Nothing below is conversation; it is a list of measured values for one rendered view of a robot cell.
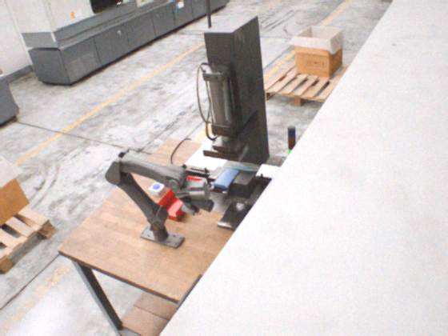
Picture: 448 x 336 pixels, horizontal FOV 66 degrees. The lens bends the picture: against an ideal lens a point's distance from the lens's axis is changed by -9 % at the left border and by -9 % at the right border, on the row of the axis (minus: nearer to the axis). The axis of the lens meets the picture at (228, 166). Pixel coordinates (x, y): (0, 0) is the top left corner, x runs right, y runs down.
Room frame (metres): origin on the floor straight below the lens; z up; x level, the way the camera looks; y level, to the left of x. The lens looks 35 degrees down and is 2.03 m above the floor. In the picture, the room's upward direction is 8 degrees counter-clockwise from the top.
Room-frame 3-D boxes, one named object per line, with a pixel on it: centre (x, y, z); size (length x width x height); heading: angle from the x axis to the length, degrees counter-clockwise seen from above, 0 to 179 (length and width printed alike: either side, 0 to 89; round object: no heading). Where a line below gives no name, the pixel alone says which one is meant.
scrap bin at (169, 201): (1.38, 0.25, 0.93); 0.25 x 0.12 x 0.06; 149
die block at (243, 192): (1.42, -0.01, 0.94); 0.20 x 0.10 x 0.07; 59
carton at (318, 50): (4.67, -1.42, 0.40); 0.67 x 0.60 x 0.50; 141
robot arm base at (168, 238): (1.16, 0.33, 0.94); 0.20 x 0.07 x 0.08; 59
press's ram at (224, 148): (1.49, -0.03, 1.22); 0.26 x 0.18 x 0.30; 149
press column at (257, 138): (1.65, -0.14, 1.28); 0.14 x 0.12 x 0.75; 59
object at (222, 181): (1.39, 0.02, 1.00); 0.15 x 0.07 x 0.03; 149
